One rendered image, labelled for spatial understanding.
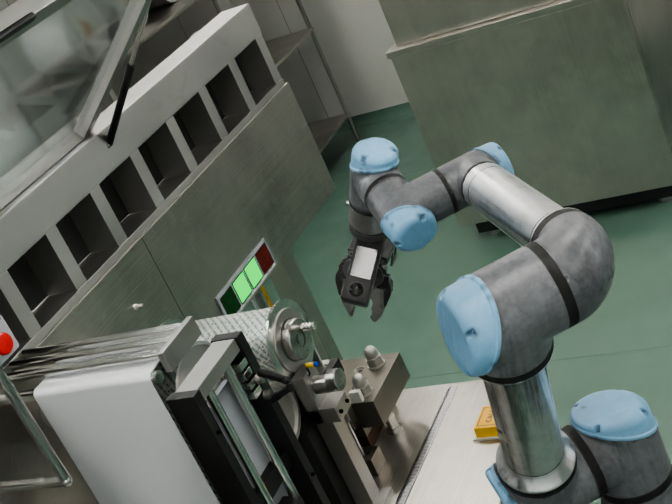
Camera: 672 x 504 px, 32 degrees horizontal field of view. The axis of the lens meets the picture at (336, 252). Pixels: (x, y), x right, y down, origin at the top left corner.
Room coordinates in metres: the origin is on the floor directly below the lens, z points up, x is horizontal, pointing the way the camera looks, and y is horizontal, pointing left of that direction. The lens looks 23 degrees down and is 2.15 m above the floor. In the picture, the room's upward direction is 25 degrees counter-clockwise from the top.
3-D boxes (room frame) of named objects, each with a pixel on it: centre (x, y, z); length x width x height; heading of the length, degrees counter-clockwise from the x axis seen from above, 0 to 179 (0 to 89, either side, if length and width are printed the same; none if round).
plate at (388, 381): (2.13, 0.18, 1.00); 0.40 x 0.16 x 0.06; 57
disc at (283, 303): (1.89, 0.14, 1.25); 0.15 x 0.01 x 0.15; 147
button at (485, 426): (1.90, -0.14, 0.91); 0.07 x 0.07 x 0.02; 57
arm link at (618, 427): (1.48, -0.26, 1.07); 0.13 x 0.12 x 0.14; 96
